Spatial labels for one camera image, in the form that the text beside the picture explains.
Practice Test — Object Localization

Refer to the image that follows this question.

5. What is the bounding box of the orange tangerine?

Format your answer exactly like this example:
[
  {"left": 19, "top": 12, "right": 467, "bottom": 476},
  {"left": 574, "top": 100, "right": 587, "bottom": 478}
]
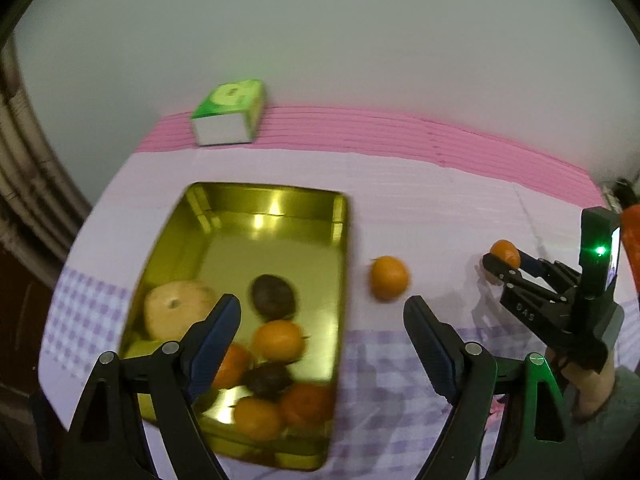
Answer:
[
  {"left": 212, "top": 342, "right": 254, "bottom": 389},
  {"left": 232, "top": 396, "right": 284, "bottom": 442},
  {"left": 279, "top": 382, "right": 336, "bottom": 429},
  {"left": 489, "top": 240, "right": 522, "bottom": 269}
]

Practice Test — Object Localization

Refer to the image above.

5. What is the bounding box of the yellow orange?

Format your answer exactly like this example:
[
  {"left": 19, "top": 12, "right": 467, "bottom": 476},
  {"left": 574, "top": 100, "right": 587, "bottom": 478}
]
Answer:
[
  {"left": 369, "top": 256, "right": 410, "bottom": 302},
  {"left": 250, "top": 320, "right": 306, "bottom": 363}
]

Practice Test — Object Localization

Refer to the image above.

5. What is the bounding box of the pale yellow apple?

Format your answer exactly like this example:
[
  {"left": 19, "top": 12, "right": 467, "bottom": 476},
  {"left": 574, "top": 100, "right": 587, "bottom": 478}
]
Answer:
[{"left": 143, "top": 281, "right": 219, "bottom": 340}]

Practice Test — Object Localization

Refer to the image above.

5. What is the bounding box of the large dark passion fruit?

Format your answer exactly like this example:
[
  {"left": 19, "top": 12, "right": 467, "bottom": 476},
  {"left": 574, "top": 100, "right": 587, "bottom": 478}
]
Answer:
[{"left": 250, "top": 274, "right": 297, "bottom": 322}]

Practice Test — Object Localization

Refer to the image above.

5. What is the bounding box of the green round fruit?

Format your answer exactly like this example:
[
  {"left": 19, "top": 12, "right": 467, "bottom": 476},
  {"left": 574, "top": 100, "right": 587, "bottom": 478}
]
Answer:
[{"left": 122, "top": 339, "right": 163, "bottom": 360}]

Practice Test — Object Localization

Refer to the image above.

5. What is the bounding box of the small dark passion fruit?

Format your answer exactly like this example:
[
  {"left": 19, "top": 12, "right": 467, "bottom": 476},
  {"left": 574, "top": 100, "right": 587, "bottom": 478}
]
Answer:
[{"left": 242, "top": 362, "right": 294, "bottom": 402}]

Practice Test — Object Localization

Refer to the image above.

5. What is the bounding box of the grey sleeve forearm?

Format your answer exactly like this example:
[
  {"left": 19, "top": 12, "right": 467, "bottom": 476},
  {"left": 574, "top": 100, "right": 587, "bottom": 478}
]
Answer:
[{"left": 572, "top": 365, "right": 639, "bottom": 479}]

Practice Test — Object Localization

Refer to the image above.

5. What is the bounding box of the right hand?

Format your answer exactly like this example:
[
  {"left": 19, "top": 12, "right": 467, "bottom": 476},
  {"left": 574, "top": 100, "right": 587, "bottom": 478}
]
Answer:
[{"left": 544, "top": 348, "right": 615, "bottom": 420}]

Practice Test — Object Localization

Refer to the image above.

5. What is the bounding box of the orange plastic bag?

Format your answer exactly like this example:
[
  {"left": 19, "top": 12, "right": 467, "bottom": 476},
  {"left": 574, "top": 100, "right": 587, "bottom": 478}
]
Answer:
[{"left": 620, "top": 204, "right": 640, "bottom": 292}]

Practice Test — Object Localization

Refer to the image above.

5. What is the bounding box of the clutter beside bag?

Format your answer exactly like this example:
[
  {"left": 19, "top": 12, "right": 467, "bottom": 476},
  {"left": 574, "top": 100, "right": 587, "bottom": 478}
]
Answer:
[{"left": 601, "top": 178, "right": 639, "bottom": 212}]

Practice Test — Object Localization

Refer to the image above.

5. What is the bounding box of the pink purple checkered tablecloth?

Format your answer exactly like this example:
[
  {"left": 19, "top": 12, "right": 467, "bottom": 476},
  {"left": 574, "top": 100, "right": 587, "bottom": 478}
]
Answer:
[{"left": 38, "top": 106, "right": 600, "bottom": 479}]

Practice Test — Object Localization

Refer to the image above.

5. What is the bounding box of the red gold toffee tin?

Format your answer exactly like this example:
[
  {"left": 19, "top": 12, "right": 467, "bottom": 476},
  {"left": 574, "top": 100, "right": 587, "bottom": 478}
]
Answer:
[{"left": 120, "top": 182, "right": 349, "bottom": 479}]

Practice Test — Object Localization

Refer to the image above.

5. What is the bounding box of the dark wooden furniture edge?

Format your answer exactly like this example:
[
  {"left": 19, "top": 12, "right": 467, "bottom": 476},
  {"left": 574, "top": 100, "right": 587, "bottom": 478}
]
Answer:
[{"left": 1, "top": 40, "right": 91, "bottom": 288}]

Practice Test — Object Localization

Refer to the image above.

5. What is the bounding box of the green tissue box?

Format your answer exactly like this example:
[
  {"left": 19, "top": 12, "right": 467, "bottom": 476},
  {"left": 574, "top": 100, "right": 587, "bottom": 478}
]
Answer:
[{"left": 190, "top": 79, "right": 266, "bottom": 146}]

